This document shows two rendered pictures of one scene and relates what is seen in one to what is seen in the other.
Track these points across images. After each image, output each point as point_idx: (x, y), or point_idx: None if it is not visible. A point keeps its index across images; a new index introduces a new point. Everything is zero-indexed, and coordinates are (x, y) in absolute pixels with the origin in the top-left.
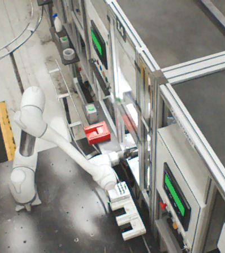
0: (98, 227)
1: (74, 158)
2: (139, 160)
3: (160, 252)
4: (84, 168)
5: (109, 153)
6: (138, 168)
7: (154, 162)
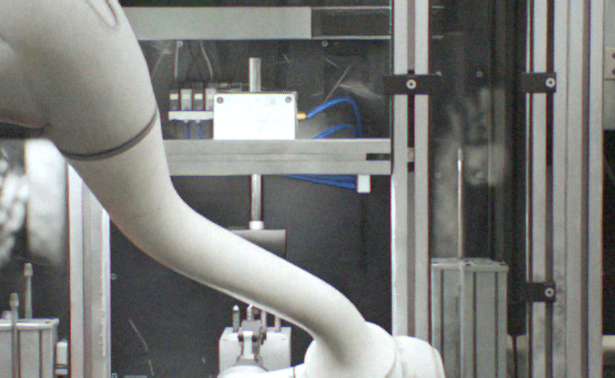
0: None
1: (280, 272)
2: (407, 240)
3: None
4: (335, 303)
5: (227, 375)
6: (398, 315)
7: (580, 36)
